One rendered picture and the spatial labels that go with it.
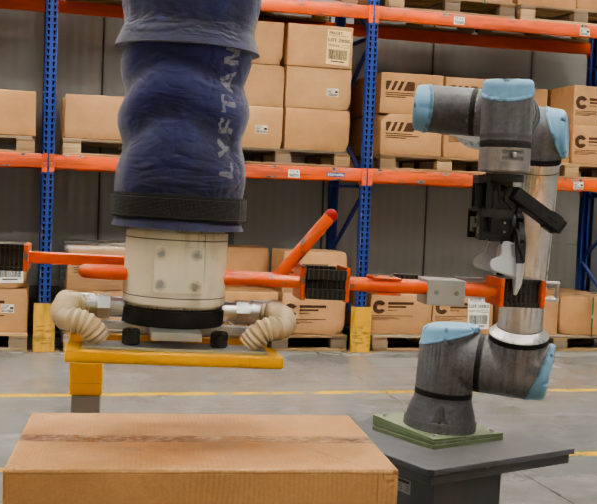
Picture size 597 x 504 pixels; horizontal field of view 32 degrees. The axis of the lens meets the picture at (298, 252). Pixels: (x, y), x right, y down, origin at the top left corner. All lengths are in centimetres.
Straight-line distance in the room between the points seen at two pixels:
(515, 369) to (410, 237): 820
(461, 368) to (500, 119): 99
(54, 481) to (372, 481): 48
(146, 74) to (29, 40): 854
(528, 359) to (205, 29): 135
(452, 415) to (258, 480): 116
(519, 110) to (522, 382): 100
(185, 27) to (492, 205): 62
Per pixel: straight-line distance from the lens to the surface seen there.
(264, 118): 908
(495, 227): 187
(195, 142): 168
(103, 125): 889
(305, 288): 177
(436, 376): 273
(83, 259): 203
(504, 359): 269
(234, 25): 172
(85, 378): 228
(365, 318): 924
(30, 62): 1021
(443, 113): 200
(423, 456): 261
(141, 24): 172
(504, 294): 188
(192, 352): 167
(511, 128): 187
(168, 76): 168
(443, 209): 1097
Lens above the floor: 137
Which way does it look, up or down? 3 degrees down
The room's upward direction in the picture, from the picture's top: 2 degrees clockwise
